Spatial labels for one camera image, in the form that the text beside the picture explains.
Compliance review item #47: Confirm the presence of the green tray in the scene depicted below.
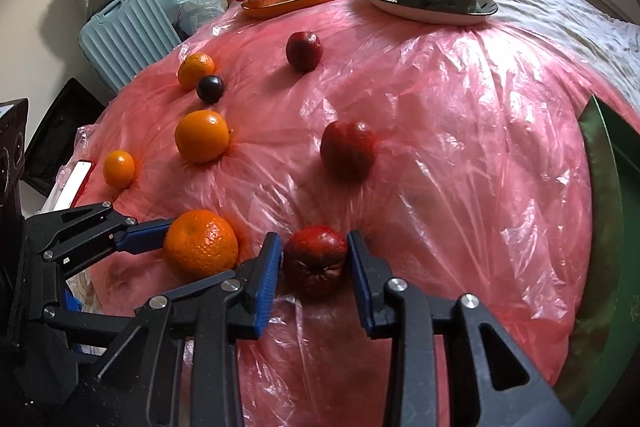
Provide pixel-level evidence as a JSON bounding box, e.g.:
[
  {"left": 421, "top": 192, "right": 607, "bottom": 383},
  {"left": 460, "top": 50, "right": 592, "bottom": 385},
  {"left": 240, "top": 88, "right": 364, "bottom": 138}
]
[{"left": 555, "top": 96, "right": 639, "bottom": 426}]

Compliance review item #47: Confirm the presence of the red apple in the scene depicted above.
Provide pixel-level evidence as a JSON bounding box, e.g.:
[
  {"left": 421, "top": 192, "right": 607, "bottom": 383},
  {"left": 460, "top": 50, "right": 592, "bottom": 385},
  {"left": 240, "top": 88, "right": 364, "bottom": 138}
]
[
  {"left": 282, "top": 225, "right": 347, "bottom": 301},
  {"left": 285, "top": 31, "right": 323, "bottom": 74},
  {"left": 320, "top": 120, "right": 378, "bottom": 183}
]

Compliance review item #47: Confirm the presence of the light blue suitcase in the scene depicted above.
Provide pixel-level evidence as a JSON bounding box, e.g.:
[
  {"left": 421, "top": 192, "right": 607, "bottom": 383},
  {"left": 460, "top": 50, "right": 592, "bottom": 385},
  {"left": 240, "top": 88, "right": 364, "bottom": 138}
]
[{"left": 78, "top": 0, "right": 181, "bottom": 93}]

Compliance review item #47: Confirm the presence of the small orange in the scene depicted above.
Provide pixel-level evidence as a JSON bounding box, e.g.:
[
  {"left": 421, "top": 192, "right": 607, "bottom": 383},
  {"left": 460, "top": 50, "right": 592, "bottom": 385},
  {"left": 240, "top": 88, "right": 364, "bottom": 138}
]
[
  {"left": 103, "top": 150, "right": 136, "bottom": 190},
  {"left": 177, "top": 52, "right": 216, "bottom": 91}
]

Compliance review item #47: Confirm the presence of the dark box with drawings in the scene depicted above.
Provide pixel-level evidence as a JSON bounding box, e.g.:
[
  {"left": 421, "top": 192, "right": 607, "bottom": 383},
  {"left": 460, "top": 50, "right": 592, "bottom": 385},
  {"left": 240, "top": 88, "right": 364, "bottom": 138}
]
[{"left": 0, "top": 98, "right": 28, "bottom": 221}]

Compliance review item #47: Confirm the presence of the dark purple plum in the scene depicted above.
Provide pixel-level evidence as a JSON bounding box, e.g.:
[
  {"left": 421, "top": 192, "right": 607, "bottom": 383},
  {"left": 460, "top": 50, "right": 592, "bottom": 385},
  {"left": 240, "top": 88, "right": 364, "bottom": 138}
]
[{"left": 196, "top": 75, "right": 226, "bottom": 105}]

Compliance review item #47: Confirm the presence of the large bumpy orange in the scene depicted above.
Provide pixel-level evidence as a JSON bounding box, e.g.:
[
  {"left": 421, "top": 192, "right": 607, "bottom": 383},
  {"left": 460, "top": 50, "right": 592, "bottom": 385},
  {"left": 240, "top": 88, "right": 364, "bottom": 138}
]
[{"left": 163, "top": 209, "right": 239, "bottom": 281}]

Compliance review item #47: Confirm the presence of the pink plastic sheet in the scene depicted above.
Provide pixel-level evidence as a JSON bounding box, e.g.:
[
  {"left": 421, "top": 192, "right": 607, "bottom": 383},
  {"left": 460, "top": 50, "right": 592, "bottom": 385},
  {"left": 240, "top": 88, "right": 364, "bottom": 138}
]
[{"left": 54, "top": 0, "right": 640, "bottom": 427}]

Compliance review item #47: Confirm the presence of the orange plate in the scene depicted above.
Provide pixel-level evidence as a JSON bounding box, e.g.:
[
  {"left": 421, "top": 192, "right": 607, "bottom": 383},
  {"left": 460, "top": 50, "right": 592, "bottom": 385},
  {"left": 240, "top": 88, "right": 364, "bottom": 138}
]
[{"left": 241, "top": 0, "right": 333, "bottom": 20}]

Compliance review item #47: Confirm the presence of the white bed sheet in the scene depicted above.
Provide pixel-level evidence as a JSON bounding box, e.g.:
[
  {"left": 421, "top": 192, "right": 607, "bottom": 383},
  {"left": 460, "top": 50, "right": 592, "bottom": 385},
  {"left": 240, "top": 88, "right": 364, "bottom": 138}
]
[{"left": 494, "top": 0, "right": 639, "bottom": 107}]

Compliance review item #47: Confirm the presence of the round smooth orange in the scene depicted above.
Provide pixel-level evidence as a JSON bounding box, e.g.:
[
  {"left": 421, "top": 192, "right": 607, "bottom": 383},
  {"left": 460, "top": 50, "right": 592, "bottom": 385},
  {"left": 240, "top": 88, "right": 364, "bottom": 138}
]
[{"left": 175, "top": 109, "right": 230, "bottom": 164}]

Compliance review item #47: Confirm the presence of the white plate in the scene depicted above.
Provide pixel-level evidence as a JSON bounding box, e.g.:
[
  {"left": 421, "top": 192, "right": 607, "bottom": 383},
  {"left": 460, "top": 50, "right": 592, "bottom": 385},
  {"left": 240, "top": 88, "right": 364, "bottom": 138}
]
[{"left": 369, "top": 0, "right": 498, "bottom": 26}]

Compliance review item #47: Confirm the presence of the black flat panel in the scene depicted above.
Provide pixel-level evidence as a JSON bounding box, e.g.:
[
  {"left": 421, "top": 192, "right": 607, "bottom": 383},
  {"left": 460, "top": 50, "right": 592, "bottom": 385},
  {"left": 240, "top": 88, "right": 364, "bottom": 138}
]
[{"left": 23, "top": 78, "right": 105, "bottom": 197}]

